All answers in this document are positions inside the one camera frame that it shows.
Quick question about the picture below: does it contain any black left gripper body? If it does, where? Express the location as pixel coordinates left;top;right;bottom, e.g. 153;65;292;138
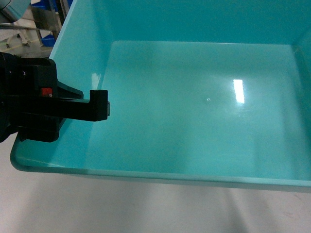
0;52;84;143

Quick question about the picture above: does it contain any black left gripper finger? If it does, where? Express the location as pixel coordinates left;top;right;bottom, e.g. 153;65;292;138
23;90;110;121

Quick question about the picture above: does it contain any teal plastic bin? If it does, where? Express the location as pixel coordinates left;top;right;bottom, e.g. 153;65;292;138
11;0;311;192

